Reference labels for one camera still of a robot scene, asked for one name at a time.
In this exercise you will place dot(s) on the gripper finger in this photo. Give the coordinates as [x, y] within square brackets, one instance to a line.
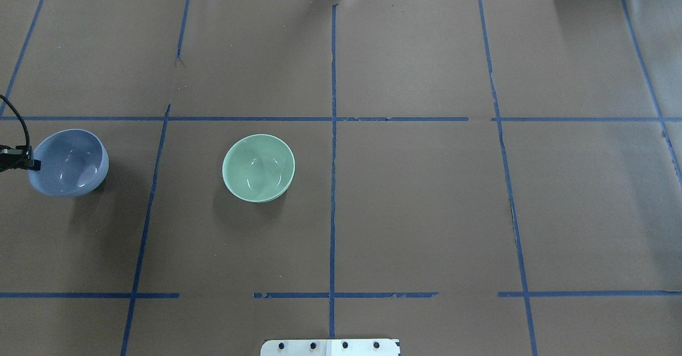
[19, 157]

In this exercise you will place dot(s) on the blue bowl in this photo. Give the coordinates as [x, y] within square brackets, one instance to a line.
[73, 163]

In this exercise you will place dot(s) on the green bowl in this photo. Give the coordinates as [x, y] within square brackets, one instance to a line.
[258, 168]

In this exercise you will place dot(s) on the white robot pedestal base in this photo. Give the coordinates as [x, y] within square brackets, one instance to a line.
[349, 346]

